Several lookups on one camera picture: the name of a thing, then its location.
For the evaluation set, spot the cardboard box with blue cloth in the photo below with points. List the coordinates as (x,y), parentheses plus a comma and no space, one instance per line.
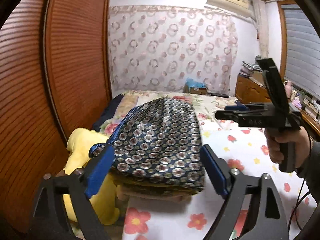
(193,87)

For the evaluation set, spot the navy patterned silk garment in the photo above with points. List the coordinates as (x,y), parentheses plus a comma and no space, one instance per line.
(159,158)

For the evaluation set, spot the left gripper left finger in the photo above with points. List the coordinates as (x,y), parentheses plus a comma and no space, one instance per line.
(50,220)

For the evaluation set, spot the grey window blind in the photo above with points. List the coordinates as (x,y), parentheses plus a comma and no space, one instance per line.
(303,52)

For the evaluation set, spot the right forearm grey sleeve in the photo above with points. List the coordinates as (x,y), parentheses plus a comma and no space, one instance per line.
(310,171)

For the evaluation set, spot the white strawberry print sheet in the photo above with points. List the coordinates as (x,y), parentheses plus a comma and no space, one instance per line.
(267,220)

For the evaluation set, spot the circle patterned wall curtain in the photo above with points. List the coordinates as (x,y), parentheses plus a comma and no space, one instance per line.
(156,47)

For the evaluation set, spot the olive folded garment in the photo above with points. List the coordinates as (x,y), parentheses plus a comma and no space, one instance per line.
(127,188)

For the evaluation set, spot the yellow plush toy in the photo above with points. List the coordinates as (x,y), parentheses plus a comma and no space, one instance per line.
(88,147)

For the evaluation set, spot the pink kettle jug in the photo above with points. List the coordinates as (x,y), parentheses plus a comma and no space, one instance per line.
(288,89)

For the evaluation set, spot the cream tied window curtain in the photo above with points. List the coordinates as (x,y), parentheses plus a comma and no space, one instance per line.
(262,25)

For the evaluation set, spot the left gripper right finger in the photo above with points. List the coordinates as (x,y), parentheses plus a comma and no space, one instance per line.
(265,218)

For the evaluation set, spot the wooden louvred wardrobe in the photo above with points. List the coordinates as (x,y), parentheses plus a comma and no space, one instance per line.
(54,79)

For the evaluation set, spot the stack of papers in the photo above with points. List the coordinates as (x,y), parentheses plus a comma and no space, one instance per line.
(248,69)

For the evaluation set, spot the wooden sideboard cabinet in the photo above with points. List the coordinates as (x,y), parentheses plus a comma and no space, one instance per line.
(248,91)

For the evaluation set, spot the person's right hand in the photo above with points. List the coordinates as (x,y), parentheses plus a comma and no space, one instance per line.
(289,146)

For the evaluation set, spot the cardboard box on cabinet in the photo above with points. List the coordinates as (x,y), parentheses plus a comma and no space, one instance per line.
(258,76)

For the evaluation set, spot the navy blanket edge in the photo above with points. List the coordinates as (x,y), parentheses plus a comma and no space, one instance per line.
(108,112)

